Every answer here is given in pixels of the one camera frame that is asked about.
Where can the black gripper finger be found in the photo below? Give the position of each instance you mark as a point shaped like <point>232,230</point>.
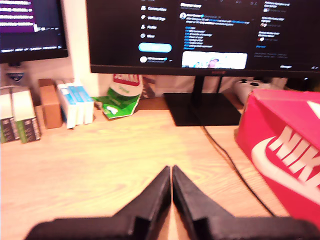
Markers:
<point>190,200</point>
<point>152,200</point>

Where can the red Nike shoebox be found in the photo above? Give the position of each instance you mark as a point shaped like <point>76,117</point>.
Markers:
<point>275,120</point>

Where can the white and blue box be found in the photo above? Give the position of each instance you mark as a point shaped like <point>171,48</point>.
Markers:
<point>88,107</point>
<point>79,107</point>
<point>68,112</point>

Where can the brown cardboard box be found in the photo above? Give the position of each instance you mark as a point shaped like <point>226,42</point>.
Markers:
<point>51,107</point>

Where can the dark green printed box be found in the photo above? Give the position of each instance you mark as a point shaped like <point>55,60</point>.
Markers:
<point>27,120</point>
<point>7,125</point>

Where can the green and white bag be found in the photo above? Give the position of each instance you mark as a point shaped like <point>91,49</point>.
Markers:
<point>120,100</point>

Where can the white game controller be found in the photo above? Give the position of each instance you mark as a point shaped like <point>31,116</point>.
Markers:
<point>250,90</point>

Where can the wide black computer monitor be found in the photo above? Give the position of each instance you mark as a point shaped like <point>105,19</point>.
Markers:
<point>120,32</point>

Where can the dark blue shield badge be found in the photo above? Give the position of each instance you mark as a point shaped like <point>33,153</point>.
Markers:
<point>15,77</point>

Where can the computer monitor with purple terminal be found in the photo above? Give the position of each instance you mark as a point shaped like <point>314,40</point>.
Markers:
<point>30,40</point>

